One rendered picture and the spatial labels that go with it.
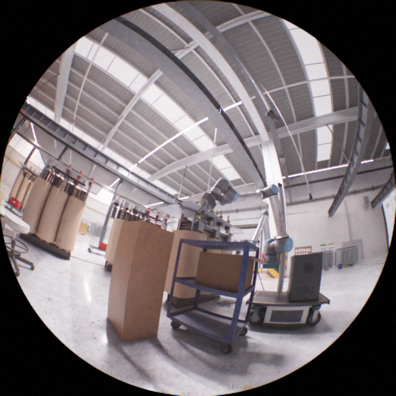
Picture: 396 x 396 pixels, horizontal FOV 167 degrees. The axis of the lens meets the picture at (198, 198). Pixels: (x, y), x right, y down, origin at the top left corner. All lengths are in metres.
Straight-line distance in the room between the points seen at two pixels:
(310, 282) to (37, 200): 3.90
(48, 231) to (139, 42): 4.64
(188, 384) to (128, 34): 5.50
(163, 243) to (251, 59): 9.41
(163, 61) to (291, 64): 7.90
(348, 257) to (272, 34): 13.41
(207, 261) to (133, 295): 0.62
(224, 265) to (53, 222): 2.67
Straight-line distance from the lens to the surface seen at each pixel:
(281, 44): 10.04
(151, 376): 0.97
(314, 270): 1.65
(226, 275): 1.06
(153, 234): 0.95
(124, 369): 0.98
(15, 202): 5.60
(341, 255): 10.32
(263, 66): 9.67
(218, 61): 7.64
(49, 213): 2.80
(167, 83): 10.59
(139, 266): 0.93
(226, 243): 1.01
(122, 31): 4.80
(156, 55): 4.34
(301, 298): 1.67
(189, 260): 1.71
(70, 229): 2.76
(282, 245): 1.45
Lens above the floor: 0.77
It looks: 24 degrees up
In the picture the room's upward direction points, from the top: 10 degrees clockwise
